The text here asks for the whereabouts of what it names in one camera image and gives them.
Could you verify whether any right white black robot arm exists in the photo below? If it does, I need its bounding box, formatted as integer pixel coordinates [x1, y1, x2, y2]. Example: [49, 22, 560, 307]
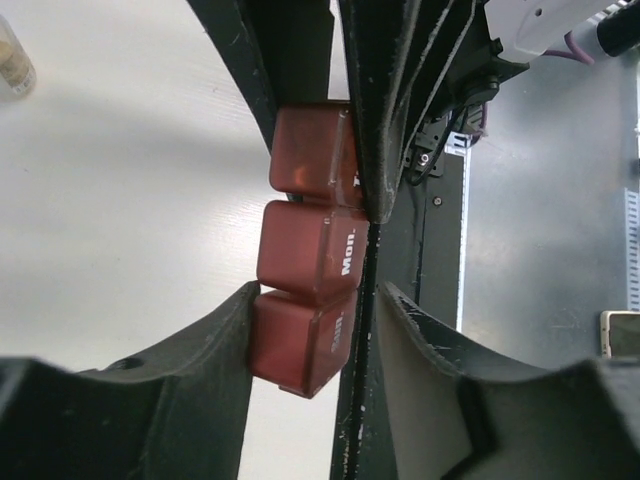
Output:
[191, 0, 639, 224]

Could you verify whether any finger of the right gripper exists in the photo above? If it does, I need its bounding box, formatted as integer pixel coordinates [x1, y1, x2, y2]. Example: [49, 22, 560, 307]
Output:
[339, 1, 475, 224]
[188, 0, 334, 148]

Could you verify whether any grey slotted cable duct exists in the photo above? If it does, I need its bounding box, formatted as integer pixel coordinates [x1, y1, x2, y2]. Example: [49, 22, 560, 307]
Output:
[623, 188, 640, 312]

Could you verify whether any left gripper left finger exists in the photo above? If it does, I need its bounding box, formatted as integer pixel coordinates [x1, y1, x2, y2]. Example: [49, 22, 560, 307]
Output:
[1, 281, 260, 479]

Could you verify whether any shiny metal front plate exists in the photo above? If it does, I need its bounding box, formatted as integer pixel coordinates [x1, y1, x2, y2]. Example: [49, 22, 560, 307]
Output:
[460, 52, 639, 368]

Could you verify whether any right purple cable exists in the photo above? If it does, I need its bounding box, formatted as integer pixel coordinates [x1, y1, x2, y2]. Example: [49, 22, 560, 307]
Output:
[464, 29, 596, 139]

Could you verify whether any clear pill bottle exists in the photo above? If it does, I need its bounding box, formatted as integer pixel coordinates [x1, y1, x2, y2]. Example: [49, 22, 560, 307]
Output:
[0, 16, 37, 104]

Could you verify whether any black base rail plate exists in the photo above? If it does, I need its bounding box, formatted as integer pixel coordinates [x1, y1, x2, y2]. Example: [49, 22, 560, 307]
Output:
[329, 153, 469, 479]

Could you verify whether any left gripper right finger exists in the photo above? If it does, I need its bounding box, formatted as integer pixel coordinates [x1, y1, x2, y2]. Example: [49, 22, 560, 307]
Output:
[374, 280, 640, 480]

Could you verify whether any red weekly pill organizer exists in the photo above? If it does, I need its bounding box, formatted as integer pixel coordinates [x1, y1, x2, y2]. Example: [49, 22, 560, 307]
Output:
[249, 102, 369, 398]

